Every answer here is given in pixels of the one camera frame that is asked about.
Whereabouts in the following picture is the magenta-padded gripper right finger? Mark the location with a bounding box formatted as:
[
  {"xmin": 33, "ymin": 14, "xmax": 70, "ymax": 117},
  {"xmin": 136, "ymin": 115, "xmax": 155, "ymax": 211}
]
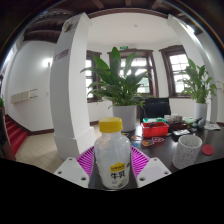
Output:
[{"xmin": 128, "ymin": 145, "xmax": 172, "ymax": 190}]

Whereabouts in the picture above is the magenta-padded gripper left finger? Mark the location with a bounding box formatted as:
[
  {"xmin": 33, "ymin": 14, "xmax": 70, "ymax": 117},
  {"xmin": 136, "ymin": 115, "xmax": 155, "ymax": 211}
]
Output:
[{"xmin": 53, "ymin": 145, "xmax": 102, "ymax": 190}]

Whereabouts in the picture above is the clear bottle with yellow cap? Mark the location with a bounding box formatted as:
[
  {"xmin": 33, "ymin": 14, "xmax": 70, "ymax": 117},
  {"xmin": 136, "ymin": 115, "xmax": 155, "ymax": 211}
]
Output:
[{"xmin": 93, "ymin": 116, "xmax": 132, "ymax": 190}]

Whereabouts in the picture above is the white speckled mug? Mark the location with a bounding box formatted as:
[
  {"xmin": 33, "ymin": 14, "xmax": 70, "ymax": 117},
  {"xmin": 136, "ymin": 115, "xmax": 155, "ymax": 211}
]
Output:
[{"xmin": 172, "ymin": 134, "xmax": 203, "ymax": 170}]

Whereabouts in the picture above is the red plastic box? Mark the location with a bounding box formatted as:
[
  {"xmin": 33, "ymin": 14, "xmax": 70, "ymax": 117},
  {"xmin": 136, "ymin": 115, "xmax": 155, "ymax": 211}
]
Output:
[{"xmin": 141, "ymin": 120, "xmax": 170, "ymax": 139}]

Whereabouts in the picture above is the flat black device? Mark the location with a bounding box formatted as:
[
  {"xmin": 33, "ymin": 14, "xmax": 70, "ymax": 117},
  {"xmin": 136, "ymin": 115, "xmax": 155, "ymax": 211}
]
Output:
[{"xmin": 172, "ymin": 129, "xmax": 191, "ymax": 137}]

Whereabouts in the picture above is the green box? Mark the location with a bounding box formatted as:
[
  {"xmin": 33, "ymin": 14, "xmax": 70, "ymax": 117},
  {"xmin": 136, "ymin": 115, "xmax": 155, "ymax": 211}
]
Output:
[{"xmin": 142, "ymin": 117, "xmax": 166, "ymax": 124}]

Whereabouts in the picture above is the brown tray of white packets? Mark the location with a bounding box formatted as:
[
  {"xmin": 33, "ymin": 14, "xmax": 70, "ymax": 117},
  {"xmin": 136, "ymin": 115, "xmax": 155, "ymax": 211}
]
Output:
[{"xmin": 163, "ymin": 114, "xmax": 188, "ymax": 131}]

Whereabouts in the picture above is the black chair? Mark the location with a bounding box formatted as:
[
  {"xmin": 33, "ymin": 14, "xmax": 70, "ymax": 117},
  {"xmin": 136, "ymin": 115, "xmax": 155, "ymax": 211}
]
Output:
[{"xmin": 142, "ymin": 97, "xmax": 172, "ymax": 124}]

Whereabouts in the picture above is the green potted plant white pot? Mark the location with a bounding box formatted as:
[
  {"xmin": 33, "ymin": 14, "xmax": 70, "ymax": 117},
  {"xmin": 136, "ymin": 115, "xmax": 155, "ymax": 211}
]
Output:
[
  {"xmin": 179, "ymin": 58, "xmax": 218, "ymax": 122},
  {"xmin": 79, "ymin": 46, "xmax": 156, "ymax": 133}
]

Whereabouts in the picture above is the dark grey dumbbell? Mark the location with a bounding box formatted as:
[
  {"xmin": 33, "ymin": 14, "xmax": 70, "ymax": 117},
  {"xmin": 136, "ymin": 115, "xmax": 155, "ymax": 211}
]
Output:
[{"xmin": 191, "ymin": 117, "xmax": 207, "ymax": 130}]

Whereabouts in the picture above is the printed magazine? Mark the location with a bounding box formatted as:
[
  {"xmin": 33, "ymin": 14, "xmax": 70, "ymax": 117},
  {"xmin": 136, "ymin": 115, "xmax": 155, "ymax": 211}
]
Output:
[{"xmin": 203, "ymin": 122, "xmax": 222, "ymax": 131}]

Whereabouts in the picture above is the dark wooden framed window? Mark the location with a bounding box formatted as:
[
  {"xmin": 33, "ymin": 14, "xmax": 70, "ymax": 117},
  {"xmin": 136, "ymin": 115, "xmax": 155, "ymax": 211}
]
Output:
[
  {"xmin": 159, "ymin": 44, "xmax": 192, "ymax": 99},
  {"xmin": 85, "ymin": 49, "xmax": 103, "ymax": 103}
]

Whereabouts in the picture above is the dark wooden double door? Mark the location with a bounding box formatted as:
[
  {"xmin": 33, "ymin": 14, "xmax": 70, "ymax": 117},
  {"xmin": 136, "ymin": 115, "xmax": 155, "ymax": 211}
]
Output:
[{"xmin": 107, "ymin": 48, "xmax": 159, "ymax": 98}]

